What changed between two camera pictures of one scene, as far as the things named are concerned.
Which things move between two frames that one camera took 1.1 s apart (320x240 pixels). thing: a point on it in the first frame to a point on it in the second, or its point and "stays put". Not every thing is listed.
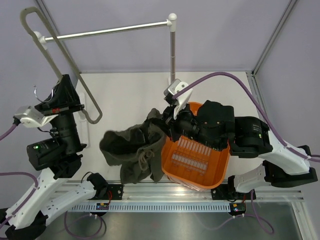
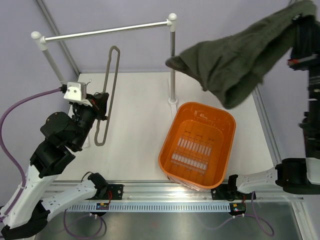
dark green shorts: (136, 149) to (234, 67)
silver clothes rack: (171, 22) stays put
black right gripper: (170, 123) to (305, 51)
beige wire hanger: (32, 36) to (98, 124)
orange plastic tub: (190, 161) stays put
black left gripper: (64, 98) to (99, 103)
